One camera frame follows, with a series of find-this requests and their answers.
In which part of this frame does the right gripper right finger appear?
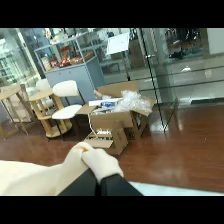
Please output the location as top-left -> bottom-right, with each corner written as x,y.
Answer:
100,173 -> 144,196

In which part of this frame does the clear plastic wrap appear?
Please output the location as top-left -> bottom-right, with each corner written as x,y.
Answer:
112,89 -> 153,114

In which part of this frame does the large open cardboard box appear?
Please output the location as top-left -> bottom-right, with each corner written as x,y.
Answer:
75,80 -> 157,141

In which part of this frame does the white chair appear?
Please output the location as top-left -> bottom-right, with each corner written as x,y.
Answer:
51,79 -> 84,141

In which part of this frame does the cream shirt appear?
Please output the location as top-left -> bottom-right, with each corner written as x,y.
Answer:
0,141 -> 125,196

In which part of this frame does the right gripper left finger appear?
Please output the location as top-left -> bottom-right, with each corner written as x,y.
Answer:
59,168 -> 101,196

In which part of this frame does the blue-grey display cabinet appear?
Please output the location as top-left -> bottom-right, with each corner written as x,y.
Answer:
33,31 -> 106,105

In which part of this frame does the small open cardboard box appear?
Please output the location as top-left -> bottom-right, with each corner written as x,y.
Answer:
83,127 -> 129,156

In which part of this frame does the white sign board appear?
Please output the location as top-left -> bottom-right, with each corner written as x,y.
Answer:
105,32 -> 131,56

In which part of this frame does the round wooden shelf table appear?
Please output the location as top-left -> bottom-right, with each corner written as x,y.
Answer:
28,87 -> 74,139

